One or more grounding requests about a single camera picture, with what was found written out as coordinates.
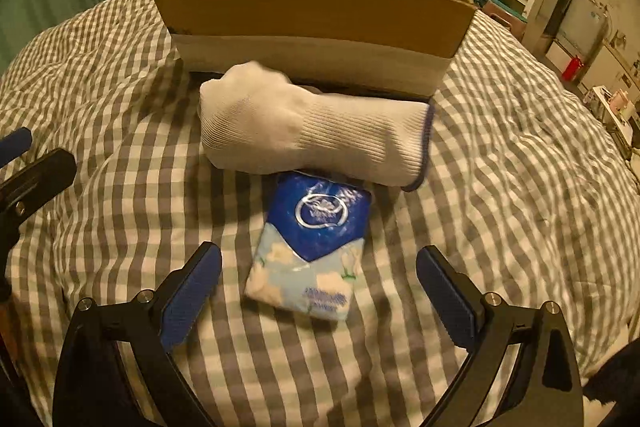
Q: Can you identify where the grey checkered bed quilt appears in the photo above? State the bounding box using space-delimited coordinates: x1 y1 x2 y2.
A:
1 0 639 426

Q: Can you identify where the rolled white sock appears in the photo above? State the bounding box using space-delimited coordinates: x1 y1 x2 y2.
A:
198 62 435 191

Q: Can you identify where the blue tissue packet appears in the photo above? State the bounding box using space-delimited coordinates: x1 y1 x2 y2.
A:
244 172 371 322

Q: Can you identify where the white folding side table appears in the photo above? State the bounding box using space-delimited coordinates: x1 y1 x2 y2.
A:
582 86 639 160

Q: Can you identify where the red fire extinguisher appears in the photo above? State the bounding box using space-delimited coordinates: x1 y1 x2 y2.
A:
562 55 584 82

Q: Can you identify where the open cardboard box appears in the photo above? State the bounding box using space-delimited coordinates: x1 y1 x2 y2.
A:
154 0 475 100

